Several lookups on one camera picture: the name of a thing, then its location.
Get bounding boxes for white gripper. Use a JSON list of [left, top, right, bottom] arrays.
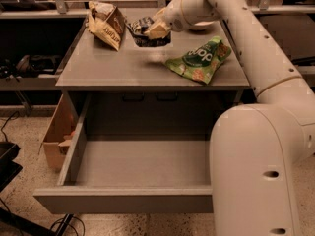
[[144, 0, 189, 39]]

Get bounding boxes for black equipment left edge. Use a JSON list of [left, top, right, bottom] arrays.
[[0, 142, 22, 192]]

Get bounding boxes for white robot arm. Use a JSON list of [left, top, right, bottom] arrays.
[[147, 0, 315, 236]]

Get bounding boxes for grey open top drawer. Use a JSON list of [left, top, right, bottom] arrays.
[[34, 92, 215, 213]]

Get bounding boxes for cardboard box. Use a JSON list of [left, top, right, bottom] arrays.
[[42, 94, 78, 171]]

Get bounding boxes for grey cabinet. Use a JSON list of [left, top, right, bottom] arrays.
[[57, 21, 249, 136]]

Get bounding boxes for white bowl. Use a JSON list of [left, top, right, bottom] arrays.
[[189, 22, 212, 31]]

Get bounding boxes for black headphones on shelf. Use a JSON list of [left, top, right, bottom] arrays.
[[0, 55, 62, 79]]

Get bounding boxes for black cable on floor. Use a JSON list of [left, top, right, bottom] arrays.
[[48, 214, 87, 236]]

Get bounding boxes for blue chip bag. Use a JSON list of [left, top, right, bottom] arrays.
[[127, 16, 171, 47]]

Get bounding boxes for brown yellow chip bag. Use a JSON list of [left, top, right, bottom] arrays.
[[88, 1, 125, 51]]

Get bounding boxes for green chip bag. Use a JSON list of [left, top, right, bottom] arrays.
[[165, 36, 231, 85]]

